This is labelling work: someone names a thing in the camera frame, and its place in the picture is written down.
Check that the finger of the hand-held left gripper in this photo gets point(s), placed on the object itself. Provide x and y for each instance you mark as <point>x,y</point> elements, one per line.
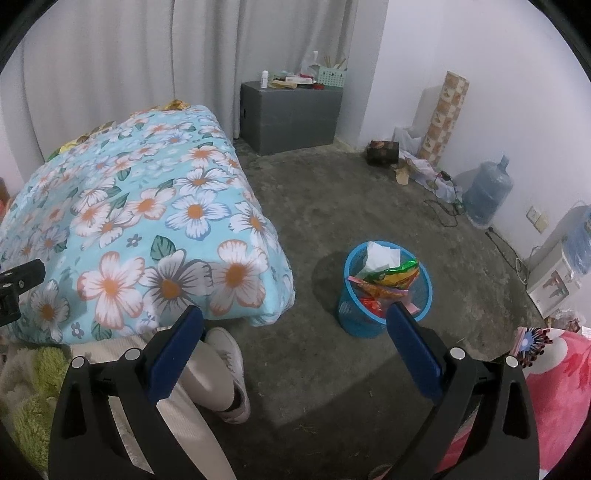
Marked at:
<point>23,274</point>

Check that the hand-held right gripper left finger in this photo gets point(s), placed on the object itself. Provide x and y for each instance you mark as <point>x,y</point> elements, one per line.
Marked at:
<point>178,350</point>

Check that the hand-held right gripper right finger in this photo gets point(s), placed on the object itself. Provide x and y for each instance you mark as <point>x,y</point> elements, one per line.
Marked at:
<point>415,350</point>

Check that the pink wrapper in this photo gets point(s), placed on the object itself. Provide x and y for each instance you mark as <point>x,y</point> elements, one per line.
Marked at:
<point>411,307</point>

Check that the red snack wrapper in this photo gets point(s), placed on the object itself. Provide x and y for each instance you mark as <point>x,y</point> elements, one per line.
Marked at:
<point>371,304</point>

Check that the blue mesh wastebasket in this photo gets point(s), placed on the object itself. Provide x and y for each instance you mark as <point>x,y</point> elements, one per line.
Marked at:
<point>355,314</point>

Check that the green yellow snack wrapper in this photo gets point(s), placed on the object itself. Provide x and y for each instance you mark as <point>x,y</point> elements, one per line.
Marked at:
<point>392,274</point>

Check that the white tissue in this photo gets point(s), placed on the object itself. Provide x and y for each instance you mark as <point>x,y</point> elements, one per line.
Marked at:
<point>381,256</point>

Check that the person's leg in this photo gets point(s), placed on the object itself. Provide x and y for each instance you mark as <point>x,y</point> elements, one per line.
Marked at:
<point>203,378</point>

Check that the person's white shoe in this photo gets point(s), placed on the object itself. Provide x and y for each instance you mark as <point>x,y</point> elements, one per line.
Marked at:
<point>228,350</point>

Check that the person's fluffy green jacket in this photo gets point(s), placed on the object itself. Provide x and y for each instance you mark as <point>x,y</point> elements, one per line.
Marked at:
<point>32,392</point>

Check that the floral blue blanket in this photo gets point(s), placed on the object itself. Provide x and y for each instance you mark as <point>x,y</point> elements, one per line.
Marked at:
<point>138,184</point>

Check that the white water dispenser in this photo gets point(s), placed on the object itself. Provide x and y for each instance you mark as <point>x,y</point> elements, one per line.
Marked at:
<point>549,281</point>

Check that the pink floral blanket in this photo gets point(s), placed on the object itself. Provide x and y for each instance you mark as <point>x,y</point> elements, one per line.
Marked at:
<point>563,392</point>

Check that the blue water jug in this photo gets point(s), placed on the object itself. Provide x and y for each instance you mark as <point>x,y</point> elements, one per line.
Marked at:
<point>487,191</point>

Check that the brown paper scrap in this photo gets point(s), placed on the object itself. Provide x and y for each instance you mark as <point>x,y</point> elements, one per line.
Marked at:
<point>402,174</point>

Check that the crumpled white plastic bag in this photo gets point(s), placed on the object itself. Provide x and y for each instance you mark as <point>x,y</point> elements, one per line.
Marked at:
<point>429,173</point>

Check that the blue dispenser water bottle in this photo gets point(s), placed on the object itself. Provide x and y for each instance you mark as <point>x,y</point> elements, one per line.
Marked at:
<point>581,244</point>

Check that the dark brown box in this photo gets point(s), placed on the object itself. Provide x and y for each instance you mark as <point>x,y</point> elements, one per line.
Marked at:
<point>382,152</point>

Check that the upright white plastic bag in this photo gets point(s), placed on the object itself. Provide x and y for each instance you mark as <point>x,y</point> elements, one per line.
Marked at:
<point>406,137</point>

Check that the small yellow packet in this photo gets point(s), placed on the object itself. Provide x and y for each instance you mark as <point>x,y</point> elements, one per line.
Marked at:
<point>178,105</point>

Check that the patterned long box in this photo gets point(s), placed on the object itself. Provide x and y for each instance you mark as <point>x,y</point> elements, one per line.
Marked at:
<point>445,115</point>

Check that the white curtain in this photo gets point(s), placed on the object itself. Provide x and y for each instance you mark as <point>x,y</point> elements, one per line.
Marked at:
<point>115,55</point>

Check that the grey cabinet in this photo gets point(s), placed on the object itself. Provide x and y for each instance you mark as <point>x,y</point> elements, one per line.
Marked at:
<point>291,120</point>

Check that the small white bottle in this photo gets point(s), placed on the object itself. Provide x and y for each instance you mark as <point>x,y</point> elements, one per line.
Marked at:
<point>265,79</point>

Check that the wall socket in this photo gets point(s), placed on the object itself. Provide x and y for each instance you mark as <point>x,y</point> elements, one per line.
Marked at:
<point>537,219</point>

